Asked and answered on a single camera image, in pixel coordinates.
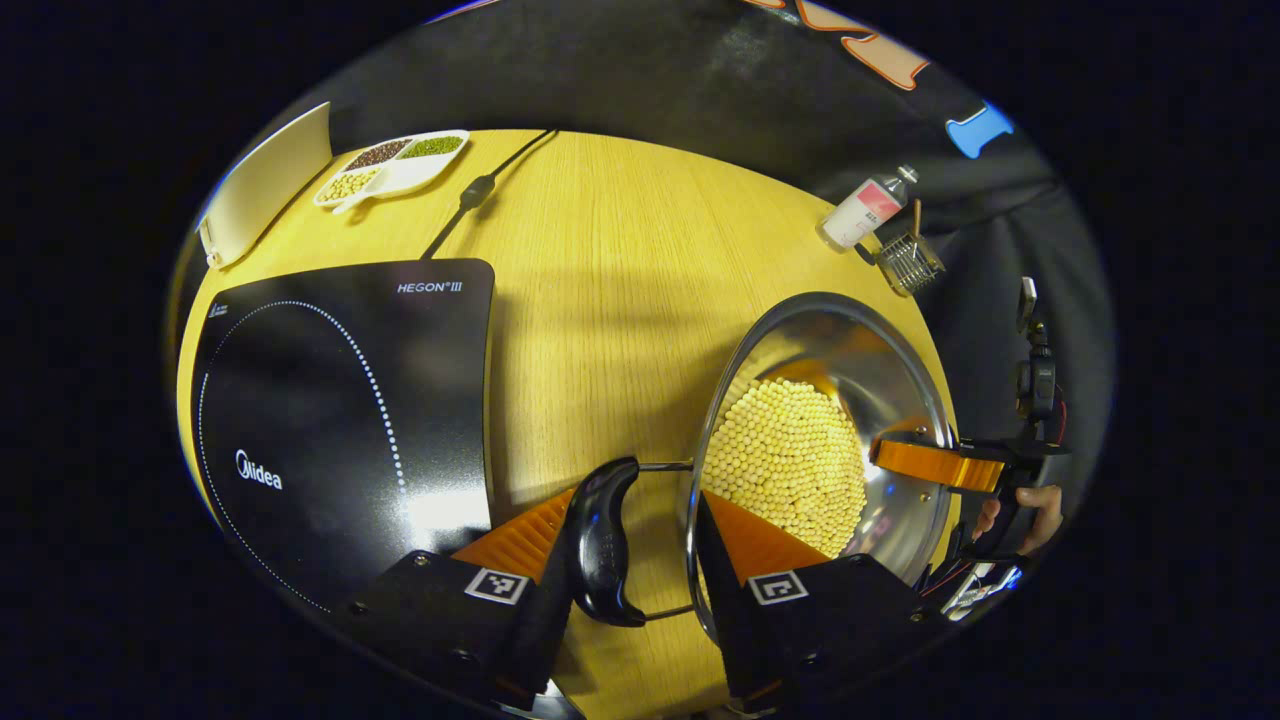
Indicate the white divided bean tray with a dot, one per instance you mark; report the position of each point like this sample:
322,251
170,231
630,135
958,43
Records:
400,172

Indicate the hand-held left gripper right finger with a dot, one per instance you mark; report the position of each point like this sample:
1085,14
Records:
725,620

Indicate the clear bottle with pink label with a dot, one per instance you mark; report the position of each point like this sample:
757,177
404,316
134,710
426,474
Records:
862,212

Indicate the black induction cooktop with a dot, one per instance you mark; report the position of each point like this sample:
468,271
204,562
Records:
330,430

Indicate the small white box device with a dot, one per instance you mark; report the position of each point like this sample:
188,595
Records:
265,190

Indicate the pile of yellow beans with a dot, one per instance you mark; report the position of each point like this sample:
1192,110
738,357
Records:
790,460

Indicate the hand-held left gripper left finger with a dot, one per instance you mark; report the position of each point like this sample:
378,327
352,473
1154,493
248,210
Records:
540,640

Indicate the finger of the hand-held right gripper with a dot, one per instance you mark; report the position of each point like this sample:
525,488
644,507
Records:
940,465

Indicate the wooden stick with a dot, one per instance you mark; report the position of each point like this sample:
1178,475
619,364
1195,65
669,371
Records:
914,220

